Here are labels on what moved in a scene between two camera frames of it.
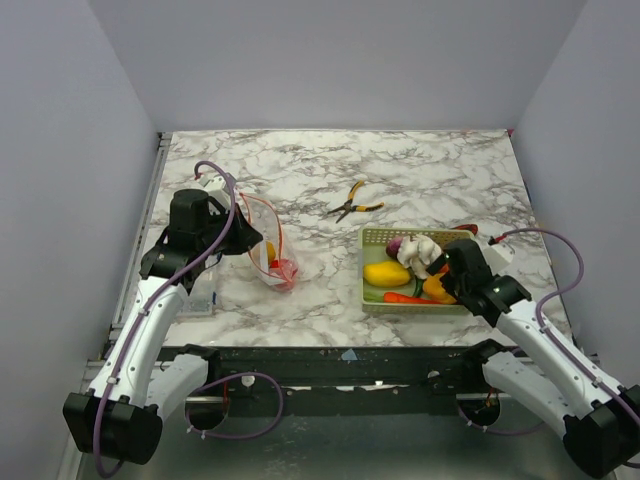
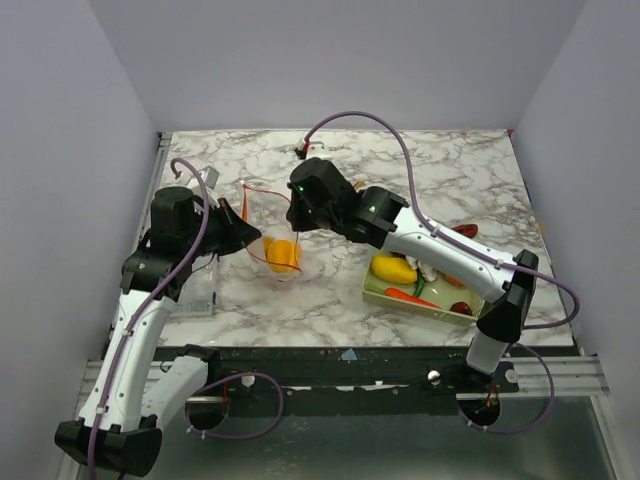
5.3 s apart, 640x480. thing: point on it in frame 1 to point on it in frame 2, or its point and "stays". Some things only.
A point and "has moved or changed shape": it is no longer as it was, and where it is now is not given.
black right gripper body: x=451 y=257 to x=298 y=206
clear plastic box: x=201 y=301 stays
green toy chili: x=418 y=287 stays
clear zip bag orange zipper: x=271 y=259 has moved or changed shape
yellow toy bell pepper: x=434 y=290 to x=283 y=252
